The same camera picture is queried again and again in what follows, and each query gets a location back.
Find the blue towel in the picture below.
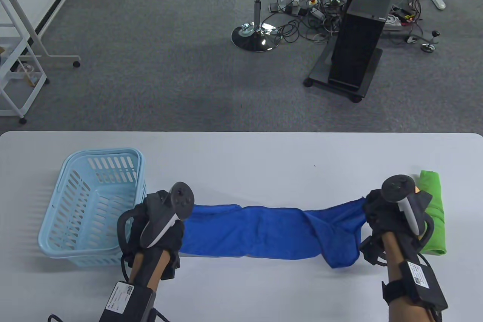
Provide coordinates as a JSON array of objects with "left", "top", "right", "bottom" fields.
[{"left": 179, "top": 196, "right": 369, "bottom": 269}]

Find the person's right forearm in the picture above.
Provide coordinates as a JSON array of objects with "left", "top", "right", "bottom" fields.
[{"left": 381, "top": 231, "right": 446, "bottom": 322}]

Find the white shelf cart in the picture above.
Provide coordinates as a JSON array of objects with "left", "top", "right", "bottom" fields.
[{"left": 0, "top": 0, "right": 50, "bottom": 125}]

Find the person's left hand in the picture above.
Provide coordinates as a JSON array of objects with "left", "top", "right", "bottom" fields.
[{"left": 124, "top": 200, "right": 186, "bottom": 267}]

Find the black forearm sensor box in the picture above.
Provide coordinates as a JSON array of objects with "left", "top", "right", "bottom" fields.
[
  {"left": 98, "top": 281, "right": 157, "bottom": 322},
  {"left": 381, "top": 260, "right": 449, "bottom": 313}
]

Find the green rectangular towel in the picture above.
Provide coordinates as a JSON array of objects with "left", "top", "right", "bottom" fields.
[{"left": 419, "top": 170, "right": 447, "bottom": 256}]

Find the tangle of floor cables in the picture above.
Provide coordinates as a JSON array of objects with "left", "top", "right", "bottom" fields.
[{"left": 269, "top": 0, "right": 429, "bottom": 44}]

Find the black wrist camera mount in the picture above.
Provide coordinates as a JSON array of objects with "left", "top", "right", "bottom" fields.
[
  {"left": 359, "top": 234, "right": 388, "bottom": 266},
  {"left": 162, "top": 250, "right": 181, "bottom": 281}
]

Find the black and white controller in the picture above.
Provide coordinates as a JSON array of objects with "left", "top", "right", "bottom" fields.
[
  {"left": 381, "top": 175, "right": 435, "bottom": 251},
  {"left": 116, "top": 182, "right": 195, "bottom": 253}
]

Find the grey power strip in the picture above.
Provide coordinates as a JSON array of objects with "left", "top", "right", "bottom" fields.
[{"left": 269, "top": 1, "right": 302, "bottom": 15}]

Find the black rolling cart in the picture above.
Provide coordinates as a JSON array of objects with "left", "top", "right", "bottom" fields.
[{"left": 304, "top": 46, "right": 383, "bottom": 103}]

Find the black computer tower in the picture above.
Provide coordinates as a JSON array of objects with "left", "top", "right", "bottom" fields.
[{"left": 328, "top": 0, "right": 398, "bottom": 92}]

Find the person's right hand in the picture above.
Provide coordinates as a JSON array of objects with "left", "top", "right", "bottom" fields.
[{"left": 361, "top": 189, "right": 420, "bottom": 240}]

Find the light blue plastic basket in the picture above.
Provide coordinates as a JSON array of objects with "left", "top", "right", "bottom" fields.
[{"left": 38, "top": 148, "right": 147, "bottom": 267}]

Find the person's left forearm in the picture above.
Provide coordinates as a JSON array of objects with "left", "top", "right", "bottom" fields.
[{"left": 128, "top": 248, "right": 171, "bottom": 292}]

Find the black glove cable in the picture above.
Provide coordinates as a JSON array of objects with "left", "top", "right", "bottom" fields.
[
  {"left": 417, "top": 252, "right": 444, "bottom": 322},
  {"left": 48, "top": 308, "right": 171, "bottom": 322}
]

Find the round silver cable reel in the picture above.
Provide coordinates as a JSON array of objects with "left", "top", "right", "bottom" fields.
[{"left": 383, "top": 14, "right": 403, "bottom": 31}]

